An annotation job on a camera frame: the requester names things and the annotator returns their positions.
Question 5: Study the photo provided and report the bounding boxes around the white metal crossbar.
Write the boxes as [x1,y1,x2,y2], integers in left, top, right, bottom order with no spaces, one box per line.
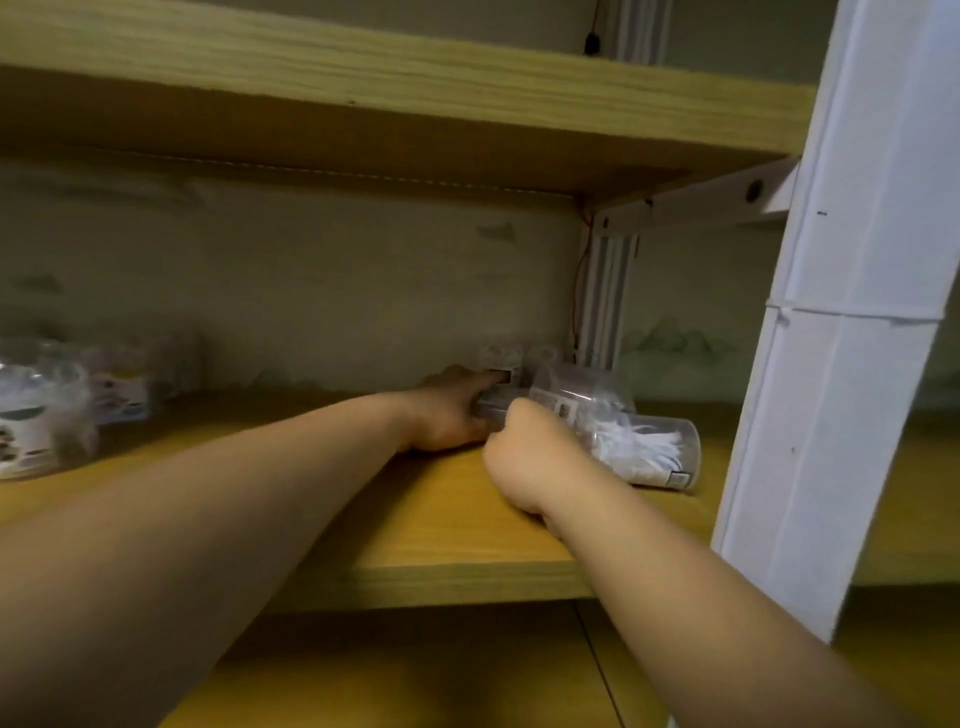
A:
[592,157,800,238]

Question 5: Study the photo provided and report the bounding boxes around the person's right forearm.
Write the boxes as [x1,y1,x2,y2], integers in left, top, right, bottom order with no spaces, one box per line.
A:
[554,483,924,728]

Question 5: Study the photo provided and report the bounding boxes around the person's left forearm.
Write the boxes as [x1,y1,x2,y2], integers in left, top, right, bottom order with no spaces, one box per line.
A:
[0,393,418,728]

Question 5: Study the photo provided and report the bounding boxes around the person's right hand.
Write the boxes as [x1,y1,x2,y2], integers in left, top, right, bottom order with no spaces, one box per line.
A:
[483,397,624,535]

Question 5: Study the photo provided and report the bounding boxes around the grey white shelf post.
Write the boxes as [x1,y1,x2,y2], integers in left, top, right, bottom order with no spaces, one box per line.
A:
[710,0,960,645]

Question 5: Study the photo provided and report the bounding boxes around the person's left hand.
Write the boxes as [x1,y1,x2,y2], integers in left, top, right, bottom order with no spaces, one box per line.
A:
[401,365,511,454]

